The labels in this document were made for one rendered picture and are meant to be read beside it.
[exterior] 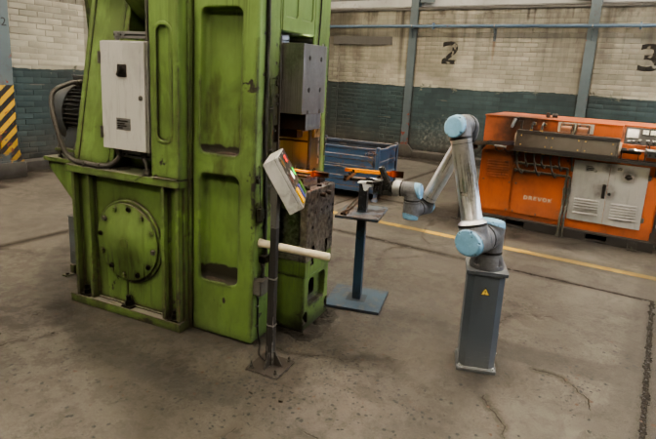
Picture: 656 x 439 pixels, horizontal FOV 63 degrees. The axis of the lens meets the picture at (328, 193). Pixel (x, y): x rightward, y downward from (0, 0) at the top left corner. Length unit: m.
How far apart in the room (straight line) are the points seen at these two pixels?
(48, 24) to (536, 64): 7.98
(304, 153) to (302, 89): 0.62
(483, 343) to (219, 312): 1.56
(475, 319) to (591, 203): 3.41
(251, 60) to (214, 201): 0.87
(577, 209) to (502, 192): 0.81
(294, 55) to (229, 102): 0.45
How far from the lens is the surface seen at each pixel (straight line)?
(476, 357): 3.24
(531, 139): 6.17
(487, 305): 3.10
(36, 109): 8.90
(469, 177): 2.83
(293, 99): 3.11
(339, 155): 7.12
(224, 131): 3.13
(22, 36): 8.82
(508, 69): 10.55
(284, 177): 2.56
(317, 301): 3.58
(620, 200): 6.28
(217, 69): 3.15
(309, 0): 3.47
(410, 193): 3.03
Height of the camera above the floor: 1.60
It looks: 13 degrees down
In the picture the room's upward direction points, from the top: 3 degrees clockwise
